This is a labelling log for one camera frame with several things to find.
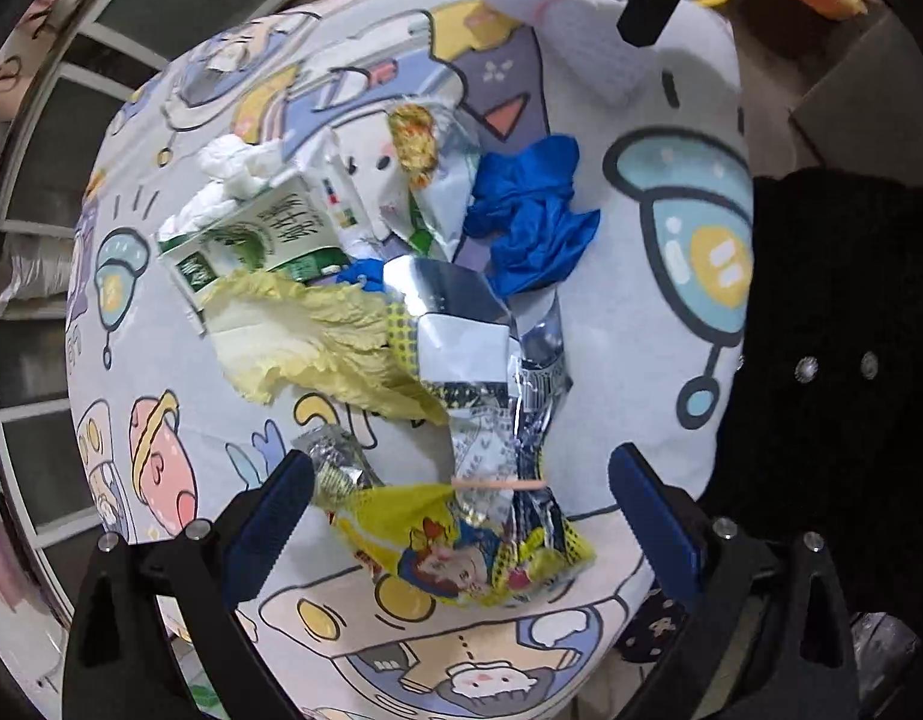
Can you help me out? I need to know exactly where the dark flowered cloth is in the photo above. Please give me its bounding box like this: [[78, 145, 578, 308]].
[[619, 592, 691, 665]]

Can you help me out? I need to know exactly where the silver wrapper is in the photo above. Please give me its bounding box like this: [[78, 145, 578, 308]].
[[507, 289, 575, 481]]

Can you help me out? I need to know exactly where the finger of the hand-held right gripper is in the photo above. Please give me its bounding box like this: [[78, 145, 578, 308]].
[[616, 0, 688, 47]]

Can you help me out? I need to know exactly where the large blue rubber glove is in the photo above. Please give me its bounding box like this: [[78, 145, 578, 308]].
[[461, 133, 603, 299]]

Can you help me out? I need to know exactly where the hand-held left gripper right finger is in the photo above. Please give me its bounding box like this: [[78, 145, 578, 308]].
[[607, 442, 860, 720]]

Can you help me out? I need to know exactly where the black jacket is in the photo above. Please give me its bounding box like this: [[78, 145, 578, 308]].
[[697, 165, 923, 616]]

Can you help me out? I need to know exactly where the small silver sachet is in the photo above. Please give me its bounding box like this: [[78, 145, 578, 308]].
[[290, 424, 383, 511]]

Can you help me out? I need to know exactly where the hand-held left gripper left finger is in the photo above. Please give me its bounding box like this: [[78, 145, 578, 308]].
[[62, 450, 316, 720]]

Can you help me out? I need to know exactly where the yellow cartoon snack packet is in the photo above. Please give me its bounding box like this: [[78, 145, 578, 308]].
[[322, 390, 598, 610]]

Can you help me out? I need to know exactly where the silver foil packet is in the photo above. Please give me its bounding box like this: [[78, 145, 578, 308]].
[[382, 255, 515, 410]]

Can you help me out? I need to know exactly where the clear plastic bag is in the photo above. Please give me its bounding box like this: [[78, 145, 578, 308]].
[[847, 611, 923, 698]]

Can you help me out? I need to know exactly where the silver packet with yellow print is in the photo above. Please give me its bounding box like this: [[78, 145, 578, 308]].
[[386, 101, 485, 263]]

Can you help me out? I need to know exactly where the white tissue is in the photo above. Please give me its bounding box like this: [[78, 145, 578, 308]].
[[157, 133, 298, 241]]

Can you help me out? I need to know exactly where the small blue rubber glove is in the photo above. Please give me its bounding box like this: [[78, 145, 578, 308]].
[[334, 256, 391, 293]]

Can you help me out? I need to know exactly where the green white milk carton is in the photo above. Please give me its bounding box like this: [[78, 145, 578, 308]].
[[157, 127, 361, 338]]

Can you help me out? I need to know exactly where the glass door cabinet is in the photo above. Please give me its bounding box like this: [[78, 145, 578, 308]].
[[0, 0, 338, 616]]

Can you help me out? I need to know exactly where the cardboard box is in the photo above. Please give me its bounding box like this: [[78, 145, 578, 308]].
[[790, 11, 923, 170]]

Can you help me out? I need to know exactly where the napa cabbage leaf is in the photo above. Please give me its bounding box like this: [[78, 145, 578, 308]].
[[202, 270, 451, 425]]

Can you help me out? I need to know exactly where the cartoon printed tablecloth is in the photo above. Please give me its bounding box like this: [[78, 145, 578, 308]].
[[65, 0, 757, 720]]

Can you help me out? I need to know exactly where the white rolled towel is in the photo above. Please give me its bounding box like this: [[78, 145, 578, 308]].
[[477, 0, 658, 110]]

